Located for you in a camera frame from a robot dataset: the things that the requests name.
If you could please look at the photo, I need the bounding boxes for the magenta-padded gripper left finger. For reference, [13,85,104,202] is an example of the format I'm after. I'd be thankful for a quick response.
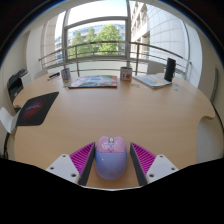
[45,141,97,187]

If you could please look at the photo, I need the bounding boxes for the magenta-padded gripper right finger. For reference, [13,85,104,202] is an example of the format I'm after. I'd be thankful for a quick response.
[129,141,180,187]

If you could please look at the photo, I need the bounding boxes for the pink and lilac computer mouse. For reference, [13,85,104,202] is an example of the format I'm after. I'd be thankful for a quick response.
[94,135,128,181]

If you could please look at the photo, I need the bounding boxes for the black mouse pad red print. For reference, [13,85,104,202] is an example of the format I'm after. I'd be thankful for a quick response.
[15,91,60,127]

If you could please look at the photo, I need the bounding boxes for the white chair wooden legs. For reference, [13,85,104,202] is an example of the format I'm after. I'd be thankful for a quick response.
[0,106,22,134]

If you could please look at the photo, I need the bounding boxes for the white and blue booklet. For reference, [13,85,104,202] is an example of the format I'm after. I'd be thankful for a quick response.
[133,73,173,90]

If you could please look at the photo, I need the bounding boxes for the dark blue stapler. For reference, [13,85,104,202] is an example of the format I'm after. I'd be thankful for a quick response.
[47,71,61,81]

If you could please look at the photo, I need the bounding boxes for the colourful magazine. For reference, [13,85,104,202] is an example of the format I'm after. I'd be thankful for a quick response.
[67,74,119,89]

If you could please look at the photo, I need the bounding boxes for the black office printer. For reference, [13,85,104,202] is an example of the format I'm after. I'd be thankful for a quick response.
[7,68,30,104]

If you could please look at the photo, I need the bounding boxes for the grey-green door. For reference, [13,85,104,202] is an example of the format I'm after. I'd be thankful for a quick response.
[209,67,220,104]

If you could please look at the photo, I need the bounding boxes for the black upright speaker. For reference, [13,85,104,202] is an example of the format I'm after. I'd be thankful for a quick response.
[163,57,177,83]

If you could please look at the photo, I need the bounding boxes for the metal balcony railing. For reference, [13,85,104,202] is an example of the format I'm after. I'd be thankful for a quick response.
[38,40,193,79]

